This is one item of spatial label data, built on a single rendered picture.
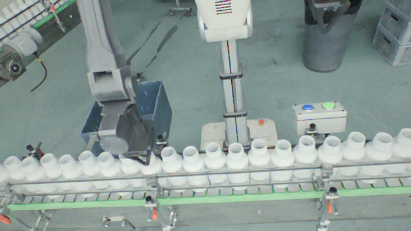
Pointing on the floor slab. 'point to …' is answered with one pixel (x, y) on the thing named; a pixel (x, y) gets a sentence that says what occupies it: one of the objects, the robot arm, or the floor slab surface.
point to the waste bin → (316, 41)
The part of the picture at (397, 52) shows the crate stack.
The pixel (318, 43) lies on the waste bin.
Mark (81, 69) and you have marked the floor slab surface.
